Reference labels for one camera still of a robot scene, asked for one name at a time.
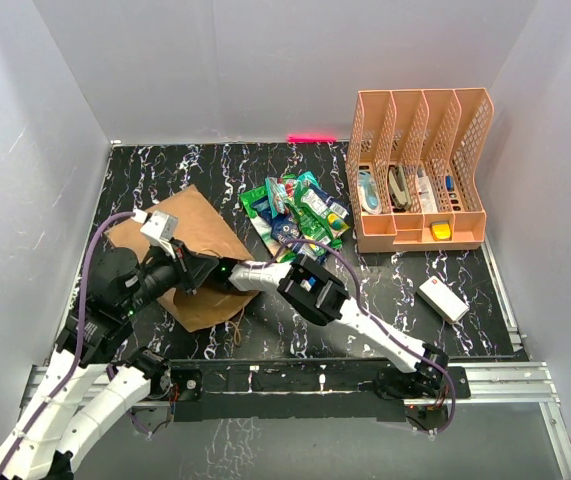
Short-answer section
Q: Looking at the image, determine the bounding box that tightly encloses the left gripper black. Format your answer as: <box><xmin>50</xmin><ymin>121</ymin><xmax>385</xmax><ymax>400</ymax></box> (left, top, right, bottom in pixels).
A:
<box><xmin>122</xmin><ymin>236</ymin><xmax>220</xmax><ymax>316</ymax></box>

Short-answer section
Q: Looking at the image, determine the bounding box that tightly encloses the brown paper bag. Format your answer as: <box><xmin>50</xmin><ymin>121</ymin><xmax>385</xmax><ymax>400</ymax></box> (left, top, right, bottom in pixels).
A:
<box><xmin>107</xmin><ymin>185</ymin><xmax>258</xmax><ymax>333</ymax></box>

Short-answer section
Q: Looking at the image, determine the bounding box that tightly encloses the green Chuba cassava chips bag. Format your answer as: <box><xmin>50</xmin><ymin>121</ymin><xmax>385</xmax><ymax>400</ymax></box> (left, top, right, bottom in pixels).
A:
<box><xmin>240</xmin><ymin>180</ymin><xmax>295</xmax><ymax>261</ymax></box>

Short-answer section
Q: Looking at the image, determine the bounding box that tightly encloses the dark blue snack bag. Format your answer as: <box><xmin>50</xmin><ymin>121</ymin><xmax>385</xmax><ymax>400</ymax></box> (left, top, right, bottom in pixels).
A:
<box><xmin>254</xmin><ymin>199</ymin><xmax>287</xmax><ymax>234</ymax></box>

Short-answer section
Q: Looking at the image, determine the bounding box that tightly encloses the teal red candy bag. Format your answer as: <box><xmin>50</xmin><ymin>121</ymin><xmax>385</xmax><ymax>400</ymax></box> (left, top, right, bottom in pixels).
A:
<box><xmin>264</xmin><ymin>171</ymin><xmax>319</xmax><ymax>218</ymax></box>

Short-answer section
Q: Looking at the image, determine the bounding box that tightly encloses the green white snack bag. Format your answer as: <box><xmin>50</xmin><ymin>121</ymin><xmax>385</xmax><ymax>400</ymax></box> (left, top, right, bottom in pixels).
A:
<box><xmin>294</xmin><ymin>181</ymin><xmax>350</xmax><ymax>241</ymax></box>

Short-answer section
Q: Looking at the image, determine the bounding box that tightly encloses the blue white snack bag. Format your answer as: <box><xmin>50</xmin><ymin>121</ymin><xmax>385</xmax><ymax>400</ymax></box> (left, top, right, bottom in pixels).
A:
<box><xmin>271</xmin><ymin>202</ymin><xmax>342</xmax><ymax>262</ymax></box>

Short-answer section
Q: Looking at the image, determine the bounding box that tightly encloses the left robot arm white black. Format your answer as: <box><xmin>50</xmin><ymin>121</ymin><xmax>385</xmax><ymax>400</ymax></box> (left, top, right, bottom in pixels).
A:
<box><xmin>0</xmin><ymin>240</ymin><xmax>220</xmax><ymax>479</ymax></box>

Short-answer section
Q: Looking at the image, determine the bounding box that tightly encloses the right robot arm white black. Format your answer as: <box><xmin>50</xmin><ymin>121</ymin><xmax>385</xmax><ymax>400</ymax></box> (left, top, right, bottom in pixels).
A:
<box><xmin>208</xmin><ymin>255</ymin><xmax>456</xmax><ymax>400</ymax></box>

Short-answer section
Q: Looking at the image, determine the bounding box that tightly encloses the pink tape strip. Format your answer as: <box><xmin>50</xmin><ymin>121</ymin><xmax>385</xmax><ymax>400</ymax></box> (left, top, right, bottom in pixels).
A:
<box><xmin>287</xmin><ymin>132</ymin><xmax>337</xmax><ymax>144</ymax></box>

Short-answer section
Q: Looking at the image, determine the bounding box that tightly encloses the blue white tape dispenser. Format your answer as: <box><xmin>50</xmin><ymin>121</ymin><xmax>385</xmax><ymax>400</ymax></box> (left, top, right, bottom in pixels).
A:
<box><xmin>358</xmin><ymin>168</ymin><xmax>382</xmax><ymax>215</ymax></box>

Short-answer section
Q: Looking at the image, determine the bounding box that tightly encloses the grey stapler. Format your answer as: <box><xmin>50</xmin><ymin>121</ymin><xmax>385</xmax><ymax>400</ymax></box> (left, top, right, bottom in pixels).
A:
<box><xmin>388</xmin><ymin>165</ymin><xmax>411</xmax><ymax>210</ymax></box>

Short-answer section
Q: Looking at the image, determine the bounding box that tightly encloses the white small packet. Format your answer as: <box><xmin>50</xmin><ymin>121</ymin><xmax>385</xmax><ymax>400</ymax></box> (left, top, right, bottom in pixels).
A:
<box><xmin>416</xmin><ymin>168</ymin><xmax>438</xmax><ymax>213</ymax></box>

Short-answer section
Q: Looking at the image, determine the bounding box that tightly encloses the white flat box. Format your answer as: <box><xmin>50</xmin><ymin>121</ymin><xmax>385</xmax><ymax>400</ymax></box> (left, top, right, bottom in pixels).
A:
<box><xmin>418</xmin><ymin>276</ymin><xmax>469</xmax><ymax>324</ymax></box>

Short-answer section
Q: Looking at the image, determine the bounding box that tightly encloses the orange plastic desk organizer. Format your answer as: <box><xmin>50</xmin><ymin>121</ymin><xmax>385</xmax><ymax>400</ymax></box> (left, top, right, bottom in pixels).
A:
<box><xmin>345</xmin><ymin>88</ymin><xmax>494</xmax><ymax>253</ymax></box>

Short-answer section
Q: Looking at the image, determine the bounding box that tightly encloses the yellow small object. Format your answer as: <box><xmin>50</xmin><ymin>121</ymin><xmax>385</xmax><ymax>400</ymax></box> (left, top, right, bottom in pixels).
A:
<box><xmin>430</xmin><ymin>222</ymin><xmax>452</xmax><ymax>241</ymax></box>

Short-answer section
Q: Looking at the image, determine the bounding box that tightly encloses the blue small connector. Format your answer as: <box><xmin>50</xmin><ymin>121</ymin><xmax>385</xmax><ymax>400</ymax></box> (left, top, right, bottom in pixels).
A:
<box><xmin>445</xmin><ymin>175</ymin><xmax>455</xmax><ymax>192</ymax></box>

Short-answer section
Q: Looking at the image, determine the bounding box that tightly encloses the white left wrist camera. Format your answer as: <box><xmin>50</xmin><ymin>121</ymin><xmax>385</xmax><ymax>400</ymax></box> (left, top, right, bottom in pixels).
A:
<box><xmin>132</xmin><ymin>209</ymin><xmax>179</xmax><ymax>259</ymax></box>

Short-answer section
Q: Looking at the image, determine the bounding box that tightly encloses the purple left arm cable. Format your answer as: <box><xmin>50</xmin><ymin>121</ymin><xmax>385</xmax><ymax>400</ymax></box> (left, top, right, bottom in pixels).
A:
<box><xmin>0</xmin><ymin>210</ymin><xmax>171</xmax><ymax>480</ymax></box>

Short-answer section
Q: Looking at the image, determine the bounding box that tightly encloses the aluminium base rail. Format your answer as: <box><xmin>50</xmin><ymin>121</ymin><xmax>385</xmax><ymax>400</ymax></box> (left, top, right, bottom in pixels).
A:
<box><xmin>0</xmin><ymin>360</ymin><xmax>571</xmax><ymax>480</ymax></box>

